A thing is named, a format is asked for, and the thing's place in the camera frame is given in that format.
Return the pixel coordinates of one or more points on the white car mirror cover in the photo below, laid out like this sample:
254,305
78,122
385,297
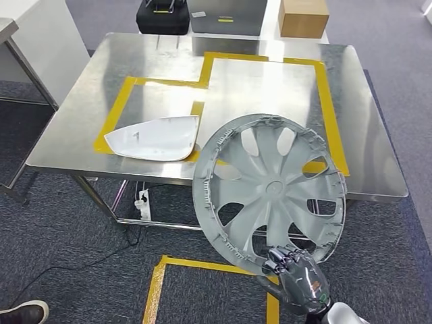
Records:
158,141

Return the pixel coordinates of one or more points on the brown cardboard box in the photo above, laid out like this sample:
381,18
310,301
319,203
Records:
303,20

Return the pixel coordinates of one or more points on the white table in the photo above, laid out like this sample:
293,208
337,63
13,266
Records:
271,20

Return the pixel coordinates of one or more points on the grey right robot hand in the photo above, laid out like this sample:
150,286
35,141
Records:
303,286

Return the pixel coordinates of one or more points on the silver plastic hubcap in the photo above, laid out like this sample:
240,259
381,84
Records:
270,188

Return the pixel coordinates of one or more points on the black remote controller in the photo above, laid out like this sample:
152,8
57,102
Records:
162,6

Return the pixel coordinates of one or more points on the grey laptop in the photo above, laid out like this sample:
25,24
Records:
226,18

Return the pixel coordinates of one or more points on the yellow floor tape square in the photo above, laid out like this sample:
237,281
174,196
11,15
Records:
154,290

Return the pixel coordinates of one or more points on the white power strip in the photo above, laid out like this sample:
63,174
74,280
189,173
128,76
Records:
143,205

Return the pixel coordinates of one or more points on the yellow tape table marking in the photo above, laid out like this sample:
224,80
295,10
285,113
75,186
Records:
116,112

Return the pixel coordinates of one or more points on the person's dark shoe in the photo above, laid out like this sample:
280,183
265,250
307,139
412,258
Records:
23,313

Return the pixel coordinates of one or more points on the black carrying case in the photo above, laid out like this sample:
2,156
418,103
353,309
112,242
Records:
162,22

